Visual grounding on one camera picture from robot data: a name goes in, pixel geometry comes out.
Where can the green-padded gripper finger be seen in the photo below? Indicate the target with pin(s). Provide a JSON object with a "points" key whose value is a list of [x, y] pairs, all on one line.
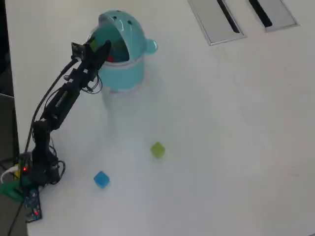
{"points": [[90, 48]]}

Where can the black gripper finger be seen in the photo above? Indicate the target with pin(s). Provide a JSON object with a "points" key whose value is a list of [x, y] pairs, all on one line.
{"points": [[103, 54]]}

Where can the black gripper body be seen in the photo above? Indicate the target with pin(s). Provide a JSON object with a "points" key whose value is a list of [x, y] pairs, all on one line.
{"points": [[89, 68]]}

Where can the red lego block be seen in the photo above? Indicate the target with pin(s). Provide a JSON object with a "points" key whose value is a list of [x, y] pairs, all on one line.
{"points": [[110, 58]]}

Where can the yellow-green lego block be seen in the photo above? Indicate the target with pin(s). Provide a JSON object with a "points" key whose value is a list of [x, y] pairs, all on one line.
{"points": [[157, 149]]}

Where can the blue lego block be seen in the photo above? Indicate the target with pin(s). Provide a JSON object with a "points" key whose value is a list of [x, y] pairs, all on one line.
{"points": [[101, 179]]}

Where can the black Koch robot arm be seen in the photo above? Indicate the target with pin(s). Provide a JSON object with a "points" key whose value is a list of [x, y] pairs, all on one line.
{"points": [[61, 103]]}

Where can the teal whale-shaped bin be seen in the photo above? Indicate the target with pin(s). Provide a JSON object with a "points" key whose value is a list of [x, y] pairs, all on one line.
{"points": [[123, 76]]}

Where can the dark grey monitor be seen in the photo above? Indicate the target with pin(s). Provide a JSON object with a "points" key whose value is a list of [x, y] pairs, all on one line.
{"points": [[7, 118]]}

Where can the yellow plug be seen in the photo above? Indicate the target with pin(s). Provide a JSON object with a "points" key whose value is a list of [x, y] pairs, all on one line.
{"points": [[17, 173]]}

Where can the green table clamp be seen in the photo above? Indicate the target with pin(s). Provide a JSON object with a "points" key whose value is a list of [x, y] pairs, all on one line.
{"points": [[9, 190]]}

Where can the blue circuit board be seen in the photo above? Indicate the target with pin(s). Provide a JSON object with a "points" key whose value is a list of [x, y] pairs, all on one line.
{"points": [[34, 204]]}

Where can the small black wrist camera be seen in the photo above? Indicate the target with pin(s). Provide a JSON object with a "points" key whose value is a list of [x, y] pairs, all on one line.
{"points": [[77, 50]]}

